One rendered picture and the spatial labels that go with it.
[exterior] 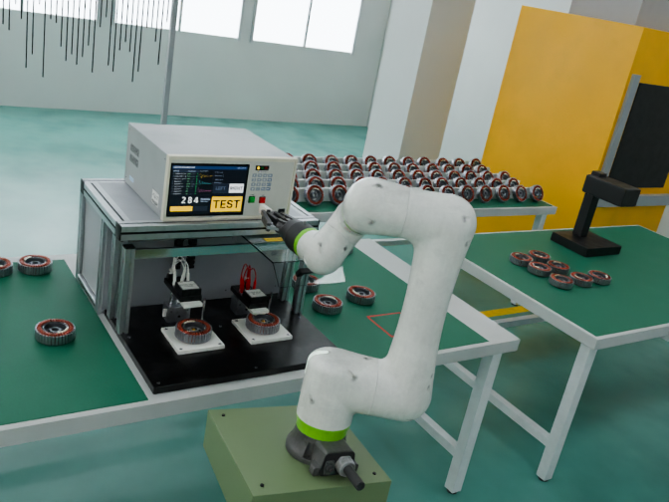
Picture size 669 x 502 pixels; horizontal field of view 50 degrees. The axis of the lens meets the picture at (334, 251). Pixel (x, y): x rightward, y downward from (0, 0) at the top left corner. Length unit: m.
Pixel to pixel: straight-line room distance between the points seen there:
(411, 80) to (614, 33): 1.61
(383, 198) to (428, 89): 4.63
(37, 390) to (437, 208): 1.15
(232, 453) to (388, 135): 4.78
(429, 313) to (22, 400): 1.06
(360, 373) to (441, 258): 0.31
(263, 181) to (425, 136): 4.00
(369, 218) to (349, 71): 8.61
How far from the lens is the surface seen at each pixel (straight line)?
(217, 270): 2.48
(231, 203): 2.26
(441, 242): 1.49
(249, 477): 1.59
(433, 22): 5.96
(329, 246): 1.88
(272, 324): 2.31
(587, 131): 5.39
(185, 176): 2.17
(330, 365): 1.57
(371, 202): 1.46
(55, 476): 2.94
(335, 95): 9.99
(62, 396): 2.02
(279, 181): 2.31
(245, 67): 9.24
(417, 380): 1.59
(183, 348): 2.19
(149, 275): 2.40
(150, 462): 3.00
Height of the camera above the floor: 1.88
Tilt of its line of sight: 21 degrees down
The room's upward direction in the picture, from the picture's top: 11 degrees clockwise
